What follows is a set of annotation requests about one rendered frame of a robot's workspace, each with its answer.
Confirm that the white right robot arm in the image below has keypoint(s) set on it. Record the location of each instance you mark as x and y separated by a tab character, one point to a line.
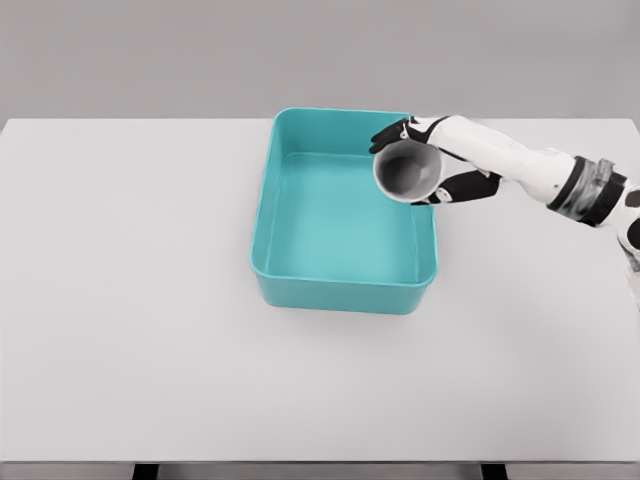
565	172

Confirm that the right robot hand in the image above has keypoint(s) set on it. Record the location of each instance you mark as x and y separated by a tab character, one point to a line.
462	137

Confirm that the teal plastic basket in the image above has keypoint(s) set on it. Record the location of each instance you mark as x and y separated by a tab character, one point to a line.
345	215

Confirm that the white paper cup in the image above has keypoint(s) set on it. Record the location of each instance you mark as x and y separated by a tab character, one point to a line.
407	171

